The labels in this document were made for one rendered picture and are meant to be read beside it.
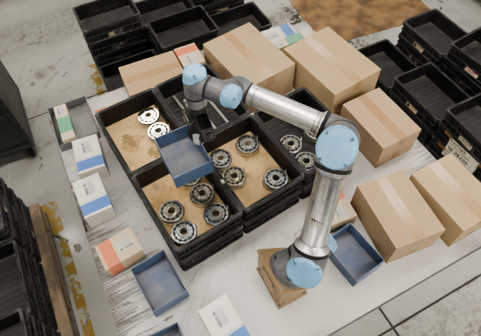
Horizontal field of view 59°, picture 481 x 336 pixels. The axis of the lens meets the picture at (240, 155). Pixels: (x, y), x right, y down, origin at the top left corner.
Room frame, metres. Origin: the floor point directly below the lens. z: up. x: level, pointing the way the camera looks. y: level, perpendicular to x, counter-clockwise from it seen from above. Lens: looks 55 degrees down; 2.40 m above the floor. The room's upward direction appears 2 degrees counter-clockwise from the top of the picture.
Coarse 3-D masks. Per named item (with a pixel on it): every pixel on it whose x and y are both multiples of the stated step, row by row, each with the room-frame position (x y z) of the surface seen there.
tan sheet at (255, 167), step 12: (228, 144) 1.15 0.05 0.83; (240, 156) 1.08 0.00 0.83; (252, 156) 1.07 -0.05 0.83; (264, 156) 1.07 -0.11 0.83; (252, 168) 1.01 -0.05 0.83; (264, 168) 1.01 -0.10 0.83; (252, 180) 0.95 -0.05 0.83; (276, 180) 0.94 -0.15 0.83; (288, 180) 0.94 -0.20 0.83; (240, 192) 0.89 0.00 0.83; (252, 192) 0.89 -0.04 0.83; (264, 192) 0.89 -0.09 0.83
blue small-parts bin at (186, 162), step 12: (180, 132) 1.01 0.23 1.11; (156, 144) 0.94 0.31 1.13; (168, 144) 0.98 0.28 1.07; (180, 144) 0.98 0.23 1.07; (192, 144) 0.98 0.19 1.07; (168, 156) 0.93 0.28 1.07; (180, 156) 0.92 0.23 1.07; (192, 156) 0.92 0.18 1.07; (204, 156) 0.92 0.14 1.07; (168, 168) 0.84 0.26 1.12; (180, 168) 0.87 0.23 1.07; (192, 168) 0.87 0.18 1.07; (204, 168) 0.84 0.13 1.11; (180, 180) 0.80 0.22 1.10; (192, 180) 0.81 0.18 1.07
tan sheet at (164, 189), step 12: (168, 180) 0.97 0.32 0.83; (204, 180) 0.96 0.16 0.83; (144, 192) 0.91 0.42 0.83; (156, 192) 0.91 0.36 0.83; (168, 192) 0.91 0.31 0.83; (180, 192) 0.90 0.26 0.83; (156, 204) 0.85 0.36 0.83; (192, 204) 0.84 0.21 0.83; (192, 216) 0.79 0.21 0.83; (168, 228) 0.74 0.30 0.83; (204, 228) 0.73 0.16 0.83
